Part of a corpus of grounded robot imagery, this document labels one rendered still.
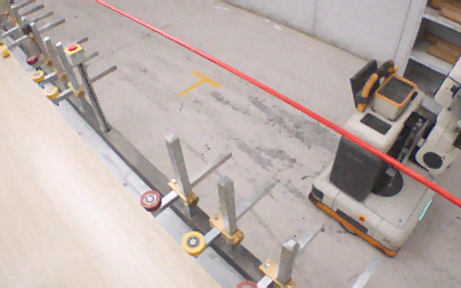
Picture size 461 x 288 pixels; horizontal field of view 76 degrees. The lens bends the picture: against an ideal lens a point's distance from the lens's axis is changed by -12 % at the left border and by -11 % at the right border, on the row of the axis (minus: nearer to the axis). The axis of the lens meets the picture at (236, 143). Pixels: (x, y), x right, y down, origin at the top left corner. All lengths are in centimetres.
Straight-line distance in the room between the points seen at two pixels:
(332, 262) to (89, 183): 146
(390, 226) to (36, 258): 174
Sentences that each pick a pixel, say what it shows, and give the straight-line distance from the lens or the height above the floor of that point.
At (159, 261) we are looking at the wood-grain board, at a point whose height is 90.
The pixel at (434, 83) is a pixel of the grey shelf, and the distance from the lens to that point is 345.
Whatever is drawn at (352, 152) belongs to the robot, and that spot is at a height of 64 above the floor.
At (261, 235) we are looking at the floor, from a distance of 216.
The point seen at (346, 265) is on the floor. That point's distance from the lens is 215.
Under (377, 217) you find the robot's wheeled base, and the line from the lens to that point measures 203.
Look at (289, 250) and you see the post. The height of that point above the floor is 110.
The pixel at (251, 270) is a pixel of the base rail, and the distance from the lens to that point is 132.
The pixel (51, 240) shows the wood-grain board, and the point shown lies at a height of 90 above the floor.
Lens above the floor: 193
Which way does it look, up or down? 48 degrees down
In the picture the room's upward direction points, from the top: 3 degrees counter-clockwise
